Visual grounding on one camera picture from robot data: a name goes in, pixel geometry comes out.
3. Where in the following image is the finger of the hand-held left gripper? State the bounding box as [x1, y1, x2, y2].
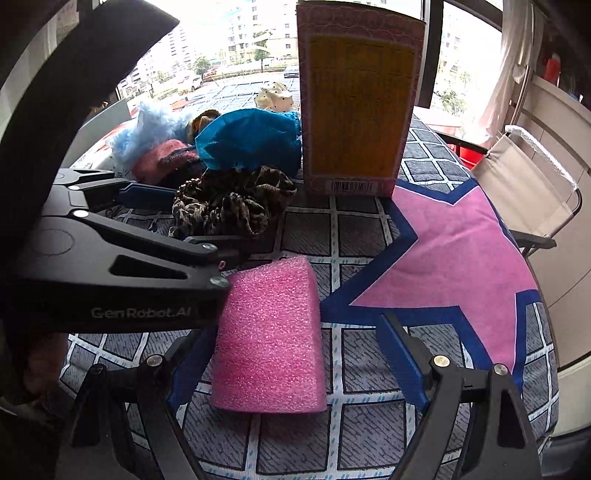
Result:
[39, 210, 252, 305]
[51, 167, 183, 215]

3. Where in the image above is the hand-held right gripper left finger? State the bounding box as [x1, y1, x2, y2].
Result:
[69, 323, 220, 480]

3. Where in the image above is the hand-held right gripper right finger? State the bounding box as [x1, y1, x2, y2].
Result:
[378, 313, 548, 480]

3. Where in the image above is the pink and navy knitted sock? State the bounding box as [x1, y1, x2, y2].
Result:
[131, 138, 204, 185]

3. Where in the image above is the pink foam sheet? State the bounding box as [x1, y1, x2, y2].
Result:
[210, 256, 329, 414]

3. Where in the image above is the grey storage box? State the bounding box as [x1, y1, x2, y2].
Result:
[76, 98, 132, 139]

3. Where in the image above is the leopard print scrunchie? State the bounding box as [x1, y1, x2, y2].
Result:
[170, 165, 298, 241]

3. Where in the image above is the blue sock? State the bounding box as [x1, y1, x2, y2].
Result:
[194, 108, 303, 174]

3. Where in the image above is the person's left hand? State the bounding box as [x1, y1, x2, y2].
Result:
[22, 332, 71, 408]

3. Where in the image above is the white printed bag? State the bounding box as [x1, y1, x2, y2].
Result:
[69, 122, 139, 181]

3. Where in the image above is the light blue fluffy cloth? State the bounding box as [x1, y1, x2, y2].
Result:
[110, 100, 195, 164]

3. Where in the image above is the tan fuzzy cloth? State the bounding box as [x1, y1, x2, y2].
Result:
[187, 110, 222, 139]

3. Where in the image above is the star patterned table cloth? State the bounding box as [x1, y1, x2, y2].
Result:
[60, 78, 561, 480]

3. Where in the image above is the cream dotted cloth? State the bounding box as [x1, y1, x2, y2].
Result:
[254, 83, 296, 114]

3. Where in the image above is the beige folding chair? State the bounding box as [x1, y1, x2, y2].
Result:
[471, 124, 583, 259]

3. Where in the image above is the pink cardboard box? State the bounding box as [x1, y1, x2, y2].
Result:
[295, 0, 426, 197]

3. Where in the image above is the white curtain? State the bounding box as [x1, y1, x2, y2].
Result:
[480, 0, 541, 139]

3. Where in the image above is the red bottle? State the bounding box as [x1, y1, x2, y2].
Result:
[545, 52, 561, 88]

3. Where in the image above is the black window frame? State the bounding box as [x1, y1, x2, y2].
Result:
[422, 0, 445, 112]

